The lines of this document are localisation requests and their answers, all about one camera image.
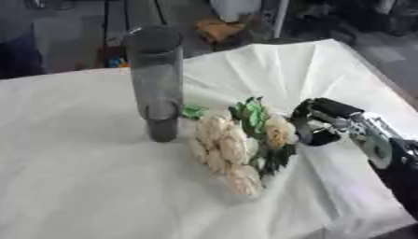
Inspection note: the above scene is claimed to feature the person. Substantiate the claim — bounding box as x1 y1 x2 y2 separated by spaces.
0 0 49 80

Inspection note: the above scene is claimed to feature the small colourful object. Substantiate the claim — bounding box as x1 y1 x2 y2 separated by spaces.
105 55 132 69

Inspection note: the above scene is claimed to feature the tall grey glass vase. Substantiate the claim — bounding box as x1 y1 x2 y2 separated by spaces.
122 25 187 144

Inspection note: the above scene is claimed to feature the white container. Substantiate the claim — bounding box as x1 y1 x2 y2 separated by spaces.
209 0 265 23

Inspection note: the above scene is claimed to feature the tan bag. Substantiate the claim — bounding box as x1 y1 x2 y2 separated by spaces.
194 19 247 44

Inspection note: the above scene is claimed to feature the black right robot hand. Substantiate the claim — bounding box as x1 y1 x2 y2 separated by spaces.
287 97 366 147

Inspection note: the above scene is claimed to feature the cream rose bouquet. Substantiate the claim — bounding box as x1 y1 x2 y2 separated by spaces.
179 96 300 198

